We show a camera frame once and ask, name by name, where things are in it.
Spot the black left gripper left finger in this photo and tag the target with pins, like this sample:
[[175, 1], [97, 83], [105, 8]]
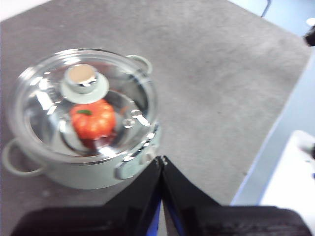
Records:
[[118, 216]]

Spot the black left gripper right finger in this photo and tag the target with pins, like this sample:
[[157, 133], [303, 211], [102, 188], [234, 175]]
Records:
[[209, 218]]

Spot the orange toy pumpkin green stem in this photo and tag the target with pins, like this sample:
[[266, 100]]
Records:
[[96, 123]]

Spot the glass lid with green knob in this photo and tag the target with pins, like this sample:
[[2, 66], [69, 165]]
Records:
[[82, 81]]

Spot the pale green electric cooking pot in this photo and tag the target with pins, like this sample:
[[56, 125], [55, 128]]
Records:
[[81, 174]]

